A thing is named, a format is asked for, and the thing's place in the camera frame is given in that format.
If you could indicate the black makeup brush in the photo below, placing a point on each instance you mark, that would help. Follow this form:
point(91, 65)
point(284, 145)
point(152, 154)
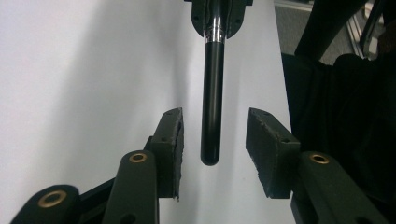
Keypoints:
point(212, 109)

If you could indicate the black metal stand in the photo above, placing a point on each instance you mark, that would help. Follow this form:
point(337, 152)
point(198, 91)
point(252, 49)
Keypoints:
point(327, 28)

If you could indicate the dark cloth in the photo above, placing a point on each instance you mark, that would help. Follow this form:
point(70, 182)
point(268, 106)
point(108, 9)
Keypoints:
point(342, 124)

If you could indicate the white table board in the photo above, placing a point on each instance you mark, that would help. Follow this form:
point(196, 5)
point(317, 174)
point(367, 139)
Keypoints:
point(62, 77)

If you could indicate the aluminium rail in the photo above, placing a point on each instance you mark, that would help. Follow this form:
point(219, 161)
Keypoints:
point(358, 34)

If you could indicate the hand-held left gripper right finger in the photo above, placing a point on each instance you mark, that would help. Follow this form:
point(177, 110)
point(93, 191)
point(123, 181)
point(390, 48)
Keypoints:
point(274, 155)

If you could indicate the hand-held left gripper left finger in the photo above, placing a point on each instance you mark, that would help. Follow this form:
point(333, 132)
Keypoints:
point(168, 149)

